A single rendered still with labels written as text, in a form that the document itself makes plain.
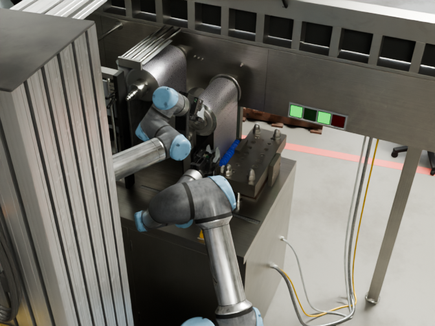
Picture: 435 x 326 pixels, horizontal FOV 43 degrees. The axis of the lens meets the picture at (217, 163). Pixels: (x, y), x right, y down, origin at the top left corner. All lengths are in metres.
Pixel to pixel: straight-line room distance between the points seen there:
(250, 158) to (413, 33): 0.79
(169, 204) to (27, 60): 0.86
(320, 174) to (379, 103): 1.78
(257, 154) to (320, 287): 1.12
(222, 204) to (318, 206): 2.09
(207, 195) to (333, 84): 0.84
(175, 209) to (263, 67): 0.90
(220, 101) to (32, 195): 1.37
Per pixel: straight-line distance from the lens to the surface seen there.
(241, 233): 2.14
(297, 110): 2.33
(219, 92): 2.20
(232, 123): 2.32
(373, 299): 3.17
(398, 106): 2.23
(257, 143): 2.39
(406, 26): 2.10
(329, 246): 3.42
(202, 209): 1.63
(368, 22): 2.12
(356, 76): 2.20
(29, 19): 1.01
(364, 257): 3.41
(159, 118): 1.78
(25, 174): 0.87
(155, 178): 2.40
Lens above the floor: 2.40
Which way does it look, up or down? 37 degrees down
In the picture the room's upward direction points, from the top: 1 degrees clockwise
